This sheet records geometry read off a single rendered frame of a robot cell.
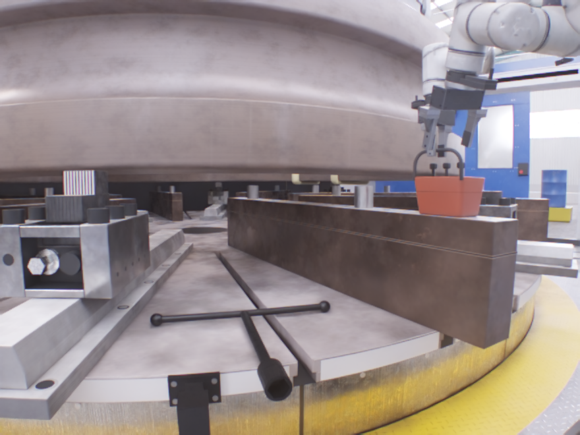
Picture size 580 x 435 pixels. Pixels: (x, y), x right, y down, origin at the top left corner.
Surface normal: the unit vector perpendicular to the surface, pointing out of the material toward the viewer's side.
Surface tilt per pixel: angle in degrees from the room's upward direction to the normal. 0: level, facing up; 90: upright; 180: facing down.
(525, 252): 71
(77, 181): 90
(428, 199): 97
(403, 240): 90
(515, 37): 117
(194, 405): 0
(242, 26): 90
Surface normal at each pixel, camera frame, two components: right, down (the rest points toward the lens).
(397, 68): 0.64, 0.07
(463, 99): 0.36, 0.47
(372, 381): 0.39, 0.08
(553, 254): -0.59, -0.25
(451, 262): -0.87, 0.04
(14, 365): 0.11, 0.08
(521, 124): -0.68, 0.07
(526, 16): 0.04, 0.47
